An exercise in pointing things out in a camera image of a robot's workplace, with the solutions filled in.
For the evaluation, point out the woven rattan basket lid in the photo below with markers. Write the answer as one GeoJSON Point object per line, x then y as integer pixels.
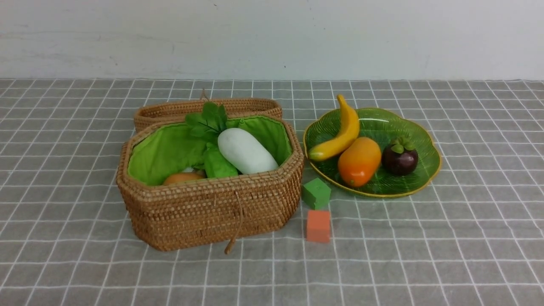
{"type": "Point", "coordinates": [235, 107]}

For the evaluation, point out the yellow banana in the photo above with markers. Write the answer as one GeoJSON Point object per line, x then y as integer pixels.
{"type": "Point", "coordinates": [349, 131]}

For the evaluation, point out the green foam cube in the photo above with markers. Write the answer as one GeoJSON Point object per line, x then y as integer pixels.
{"type": "Point", "coordinates": [316, 194]}

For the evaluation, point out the white radish with leaves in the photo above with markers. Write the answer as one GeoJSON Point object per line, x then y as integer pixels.
{"type": "Point", "coordinates": [238, 146]}

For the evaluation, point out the orange yellow mango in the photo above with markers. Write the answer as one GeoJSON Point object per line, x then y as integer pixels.
{"type": "Point", "coordinates": [358, 164]}

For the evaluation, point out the purple mangosteen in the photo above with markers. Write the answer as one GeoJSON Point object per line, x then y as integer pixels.
{"type": "Point", "coordinates": [400, 157]}

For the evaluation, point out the orange foam cube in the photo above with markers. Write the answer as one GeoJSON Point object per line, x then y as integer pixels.
{"type": "Point", "coordinates": [318, 226]}

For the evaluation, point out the green glass leaf plate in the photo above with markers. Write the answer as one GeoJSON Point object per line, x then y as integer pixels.
{"type": "Point", "coordinates": [382, 126]}

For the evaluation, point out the woven rattan basket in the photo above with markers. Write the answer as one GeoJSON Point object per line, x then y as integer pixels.
{"type": "Point", "coordinates": [201, 212]}

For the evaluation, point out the green chayote squash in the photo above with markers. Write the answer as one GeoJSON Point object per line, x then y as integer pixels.
{"type": "Point", "coordinates": [216, 165]}

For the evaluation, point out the orange-brown potato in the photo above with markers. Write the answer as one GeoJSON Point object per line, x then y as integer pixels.
{"type": "Point", "coordinates": [182, 177]}

